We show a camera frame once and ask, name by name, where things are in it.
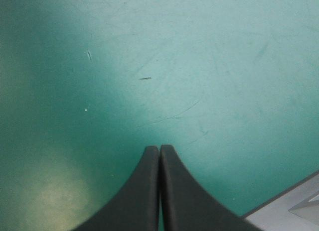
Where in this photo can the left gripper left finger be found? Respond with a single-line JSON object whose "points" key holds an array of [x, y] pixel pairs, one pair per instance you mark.
{"points": [[139, 201]]}

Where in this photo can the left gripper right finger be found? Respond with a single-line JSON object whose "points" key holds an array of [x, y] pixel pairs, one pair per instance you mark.
{"points": [[184, 206]]}

